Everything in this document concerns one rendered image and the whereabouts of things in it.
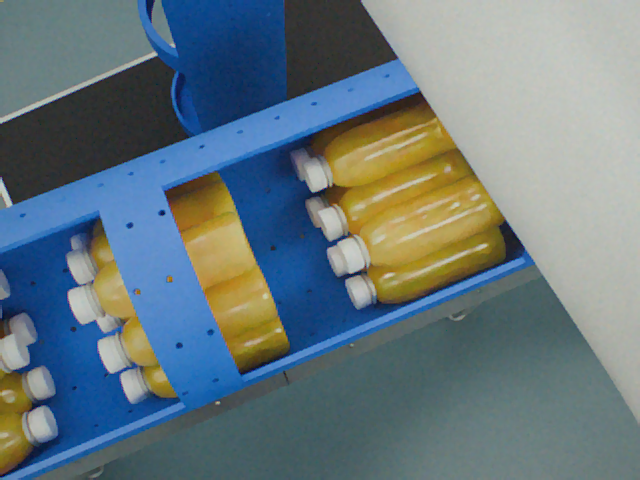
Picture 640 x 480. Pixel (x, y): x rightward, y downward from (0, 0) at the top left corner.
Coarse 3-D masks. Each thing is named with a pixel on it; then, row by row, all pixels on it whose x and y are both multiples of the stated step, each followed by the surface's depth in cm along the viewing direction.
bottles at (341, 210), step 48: (336, 192) 96; (384, 192) 89; (480, 240) 90; (0, 288) 89; (384, 288) 89; (432, 288) 91; (0, 336) 91; (240, 336) 86; (0, 384) 89; (48, 384) 91; (144, 384) 86; (0, 432) 83; (48, 432) 85
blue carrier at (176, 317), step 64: (384, 64) 87; (256, 128) 79; (320, 128) 78; (64, 192) 79; (128, 192) 76; (256, 192) 99; (320, 192) 102; (0, 256) 92; (64, 256) 95; (128, 256) 72; (256, 256) 101; (320, 256) 101; (512, 256) 95; (64, 320) 98; (192, 320) 73; (320, 320) 95; (384, 320) 83; (64, 384) 96; (192, 384) 77; (64, 448) 87
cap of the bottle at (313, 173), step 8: (304, 160) 88; (312, 160) 88; (304, 168) 87; (312, 168) 87; (320, 168) 87; (304, 176) 90; (312, 176) 87; (320, 176) 87; (312, 184) 87; (320, 184) 87
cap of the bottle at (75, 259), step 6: (72, 252) 84; (78, 252) 84; (66, 258) 84; (72, 258) 84; (78, 258) 84; (72, 264) 83; (78, 264) 83; (84, 264) 83; (72, 270) 83; (78, 270) 83; (84, 270) 84; (78, 276) 84; (84, 276) 84; (90, 276) 84; (78, 282) 84; (84, 282) 85
